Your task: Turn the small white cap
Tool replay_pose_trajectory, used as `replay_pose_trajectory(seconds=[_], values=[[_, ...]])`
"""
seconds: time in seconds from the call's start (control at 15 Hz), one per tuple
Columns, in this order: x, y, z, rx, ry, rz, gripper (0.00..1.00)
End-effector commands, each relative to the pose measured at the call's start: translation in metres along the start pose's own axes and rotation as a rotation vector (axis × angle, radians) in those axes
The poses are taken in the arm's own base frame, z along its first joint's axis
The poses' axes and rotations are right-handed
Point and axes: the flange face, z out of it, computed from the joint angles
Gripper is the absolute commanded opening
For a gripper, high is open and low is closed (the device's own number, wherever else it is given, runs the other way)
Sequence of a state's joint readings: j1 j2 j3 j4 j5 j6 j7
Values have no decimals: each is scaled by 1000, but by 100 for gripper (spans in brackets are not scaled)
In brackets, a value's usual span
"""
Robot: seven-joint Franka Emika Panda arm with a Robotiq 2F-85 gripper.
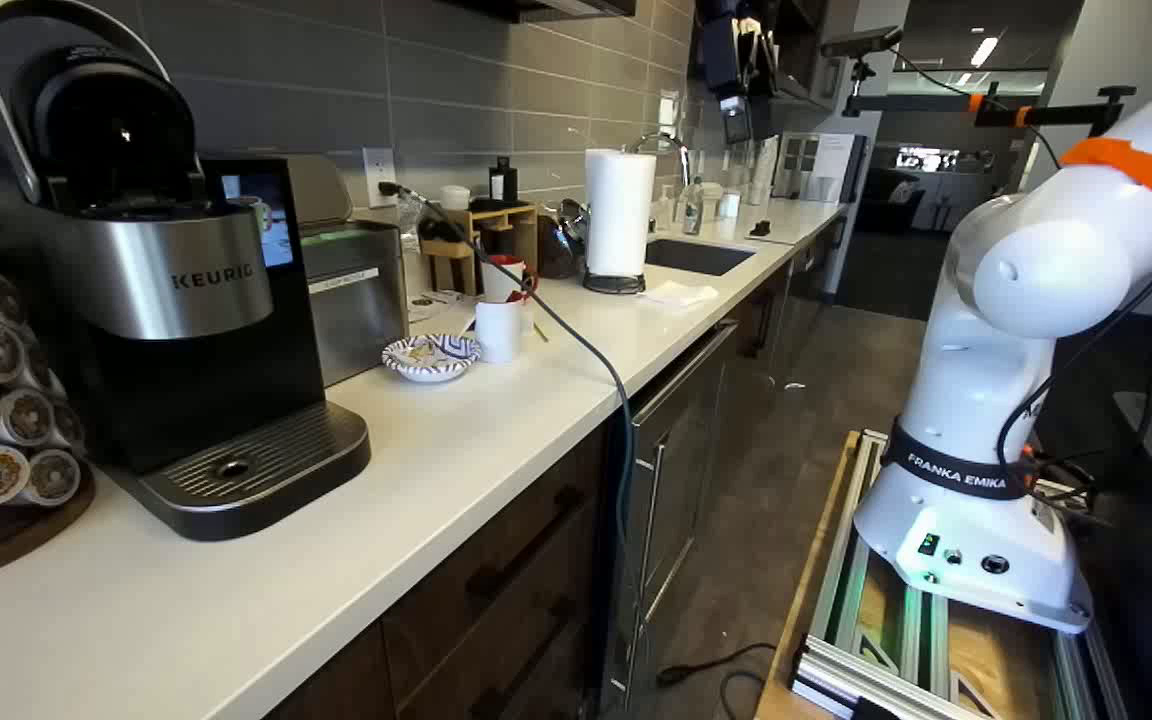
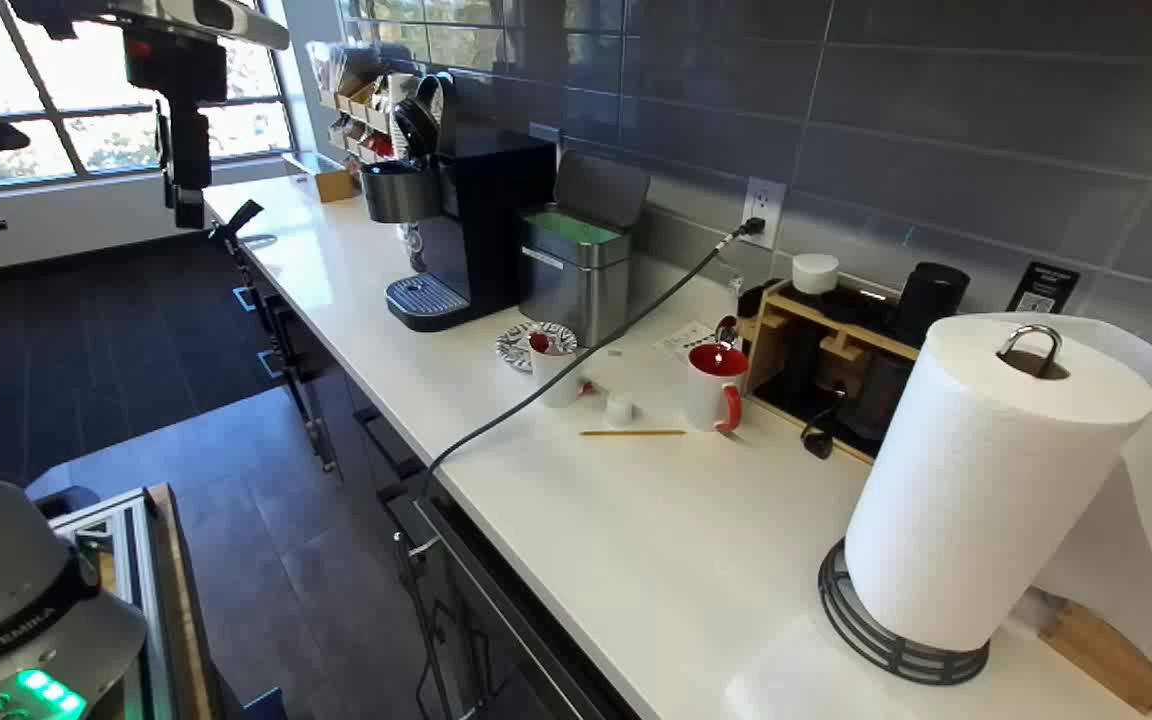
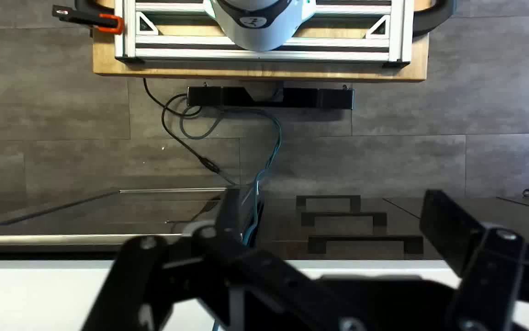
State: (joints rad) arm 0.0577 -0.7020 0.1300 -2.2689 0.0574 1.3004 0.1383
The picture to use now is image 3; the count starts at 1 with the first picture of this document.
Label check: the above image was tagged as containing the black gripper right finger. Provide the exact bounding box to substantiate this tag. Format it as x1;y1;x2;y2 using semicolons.
419;188;529;331

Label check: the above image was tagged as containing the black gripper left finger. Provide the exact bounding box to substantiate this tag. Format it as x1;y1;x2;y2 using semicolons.
80;186;364;331

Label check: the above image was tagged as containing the dark wooden base cabinet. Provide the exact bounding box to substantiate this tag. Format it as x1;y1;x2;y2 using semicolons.
0;186;529;261

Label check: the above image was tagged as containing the black power strip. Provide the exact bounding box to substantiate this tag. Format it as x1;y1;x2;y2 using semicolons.
188;83;355;114

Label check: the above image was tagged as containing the black curved clamp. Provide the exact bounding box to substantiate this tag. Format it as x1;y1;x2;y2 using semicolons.
412;0;462;37

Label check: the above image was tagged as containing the black orange clamp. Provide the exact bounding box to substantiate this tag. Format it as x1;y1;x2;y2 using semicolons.
52;4;127;37

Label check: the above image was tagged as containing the black floor cable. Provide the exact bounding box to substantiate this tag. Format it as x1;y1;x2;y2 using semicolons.
142;76;241;188

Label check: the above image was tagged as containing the black cabinet drawer handle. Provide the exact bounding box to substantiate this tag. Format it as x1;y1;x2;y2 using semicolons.
300;210;390;230
296;193;363;212
307;234;427;256

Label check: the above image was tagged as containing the long thin gripper cable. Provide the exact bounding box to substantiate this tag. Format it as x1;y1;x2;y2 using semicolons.
179;105;285;247

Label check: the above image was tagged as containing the aluminium profile base frame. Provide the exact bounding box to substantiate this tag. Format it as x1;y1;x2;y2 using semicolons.
115;0;418;66

